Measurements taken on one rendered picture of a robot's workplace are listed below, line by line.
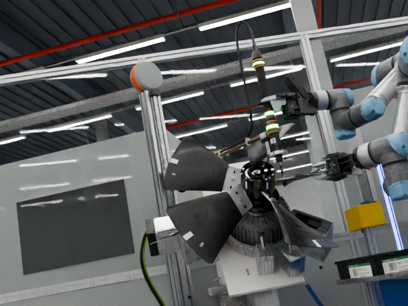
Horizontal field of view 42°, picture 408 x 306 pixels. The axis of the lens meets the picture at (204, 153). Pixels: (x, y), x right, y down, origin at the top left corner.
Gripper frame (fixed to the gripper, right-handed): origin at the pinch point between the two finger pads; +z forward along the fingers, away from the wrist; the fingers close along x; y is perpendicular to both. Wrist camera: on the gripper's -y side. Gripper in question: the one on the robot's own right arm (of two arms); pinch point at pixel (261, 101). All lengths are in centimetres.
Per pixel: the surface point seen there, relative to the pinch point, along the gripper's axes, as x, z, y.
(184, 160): 15.5, 28.9, 14.8
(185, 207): -5, 36, 35
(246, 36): 862, -358, -445
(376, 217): 14, -42, 47
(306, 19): 362, -230, -219
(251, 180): -5.9, 12.5, 29.5
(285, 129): 10.8, -11.4, 8.5
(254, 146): 20.5, -1.4, 11.4
